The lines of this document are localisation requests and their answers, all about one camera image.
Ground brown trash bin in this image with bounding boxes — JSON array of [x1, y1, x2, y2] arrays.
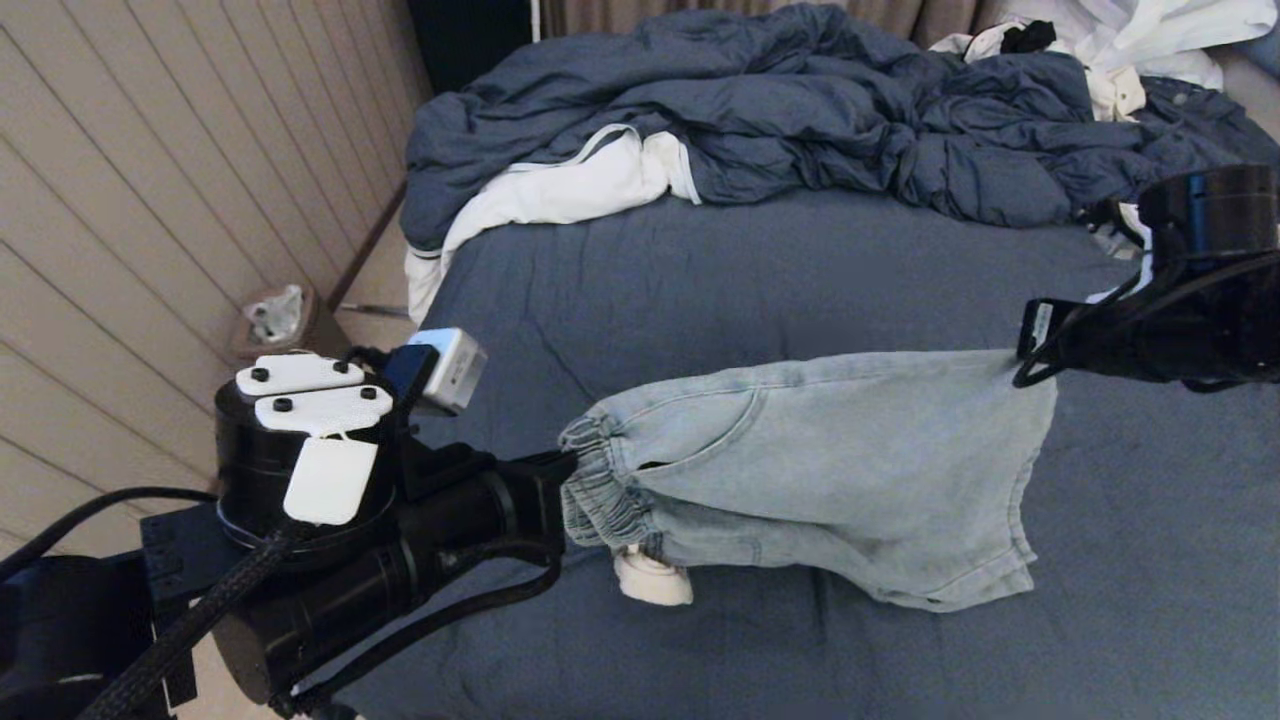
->
[[228, 283, 353, 366]]

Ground blue denim shirt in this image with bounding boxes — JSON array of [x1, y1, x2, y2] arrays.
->
[[1140, 75, 1280, 191]]

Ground small black garment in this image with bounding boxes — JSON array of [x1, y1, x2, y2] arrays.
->
[[1000, 18, 1060, 54]]

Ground light blue denim shorts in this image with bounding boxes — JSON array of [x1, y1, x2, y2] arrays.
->
[[558, 349, 1059, 614]]

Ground white garment with dark trim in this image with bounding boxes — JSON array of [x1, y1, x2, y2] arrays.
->
[[403, 122, 702, 327]]

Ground white plastic bin bag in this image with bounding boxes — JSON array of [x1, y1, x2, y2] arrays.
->
[[243, 284, 305, 345]]

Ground cream garment with buttons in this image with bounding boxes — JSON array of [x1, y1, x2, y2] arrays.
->
[[930, 20, 1151, 122]]

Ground white crumpled shirt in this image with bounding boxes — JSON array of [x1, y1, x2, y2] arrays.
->
[[1005, 0, 1280, 89]]

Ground beige curtain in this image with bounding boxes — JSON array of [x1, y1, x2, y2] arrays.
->
[[540, 0, 1011, 46]]

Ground crumpled dark blue duvet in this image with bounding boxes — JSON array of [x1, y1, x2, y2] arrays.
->
[[400, 0, 1280, 263]]

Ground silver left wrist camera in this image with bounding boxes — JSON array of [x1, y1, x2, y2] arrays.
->
[[384, 327, 489, 416]]

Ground blue bed sheet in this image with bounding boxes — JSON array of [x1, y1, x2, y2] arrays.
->
[[330, 185, 1280, 720]]

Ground blue pillow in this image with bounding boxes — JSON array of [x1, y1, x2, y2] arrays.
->
[[1238, 25, 1280, 78]]

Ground black cabinet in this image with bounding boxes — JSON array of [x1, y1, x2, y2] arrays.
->
[[408, 0, 536, 96]]

